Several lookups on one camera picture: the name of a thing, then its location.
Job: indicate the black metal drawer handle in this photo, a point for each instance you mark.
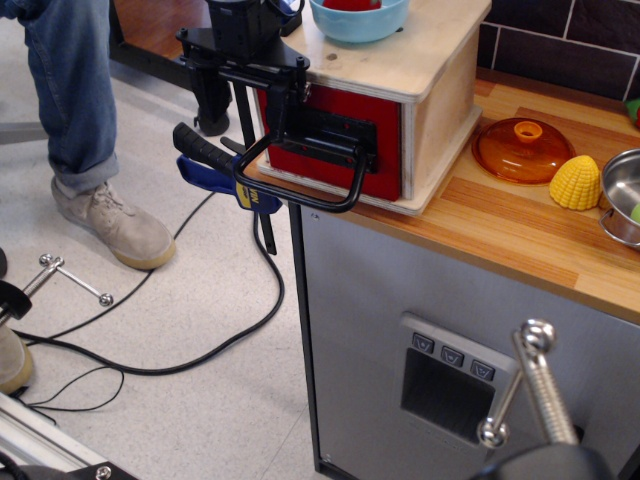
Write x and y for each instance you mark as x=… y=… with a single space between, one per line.
x=321 y=146

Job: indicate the light wooden box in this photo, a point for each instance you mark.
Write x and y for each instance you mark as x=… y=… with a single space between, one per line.
x=428 y=69

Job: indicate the light blue bowl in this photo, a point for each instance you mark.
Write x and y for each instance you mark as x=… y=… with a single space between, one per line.
x=360 y=27

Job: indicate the aluminium frame rail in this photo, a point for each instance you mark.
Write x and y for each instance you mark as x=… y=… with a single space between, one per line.
x=30 y=440

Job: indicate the silver screw clamp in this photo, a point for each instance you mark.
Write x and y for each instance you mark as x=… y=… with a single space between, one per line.
x=17 y=302
x=562 y=456

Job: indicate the blue jeans leg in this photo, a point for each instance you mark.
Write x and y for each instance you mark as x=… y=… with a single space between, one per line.
x=68 y=56

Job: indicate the green toy at edge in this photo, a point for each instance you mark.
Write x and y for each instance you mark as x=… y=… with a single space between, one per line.
x=633 y=111

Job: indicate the red-fronted wooden drawer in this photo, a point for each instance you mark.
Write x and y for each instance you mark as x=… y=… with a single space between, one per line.
x=385 y=114

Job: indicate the near silver screw clamp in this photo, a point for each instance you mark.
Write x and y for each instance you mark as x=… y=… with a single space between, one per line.
x=562 y=456

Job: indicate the left silver screw clamp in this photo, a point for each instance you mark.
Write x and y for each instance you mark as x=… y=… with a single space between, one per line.
x=17 y=302

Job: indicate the blue black bar clamp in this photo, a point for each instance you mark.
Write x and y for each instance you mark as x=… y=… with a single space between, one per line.
x=208 y=167

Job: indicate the yellow toy corn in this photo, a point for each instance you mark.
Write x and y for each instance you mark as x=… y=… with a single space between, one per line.
x=577 y=184

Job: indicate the amber glass pot lid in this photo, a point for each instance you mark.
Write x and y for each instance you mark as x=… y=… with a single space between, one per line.
x=522 y=150

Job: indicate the grey metal cabinet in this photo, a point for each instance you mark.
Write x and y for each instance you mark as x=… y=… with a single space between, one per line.
x=407 y=350

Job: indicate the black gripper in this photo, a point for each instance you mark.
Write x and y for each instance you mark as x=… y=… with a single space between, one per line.
x=247 y=34

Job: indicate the stainless steel pot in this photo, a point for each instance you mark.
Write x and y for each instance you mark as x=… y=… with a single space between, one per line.
x=620 y=187

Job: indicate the dark wooden table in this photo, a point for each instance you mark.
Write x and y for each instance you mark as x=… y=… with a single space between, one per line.
x=143 y=35

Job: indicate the beige suede shoe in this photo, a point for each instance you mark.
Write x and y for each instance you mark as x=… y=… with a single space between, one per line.
x=136 y=238

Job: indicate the red toy pepper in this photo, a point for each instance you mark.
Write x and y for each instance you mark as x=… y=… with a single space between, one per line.
x=352 y=5

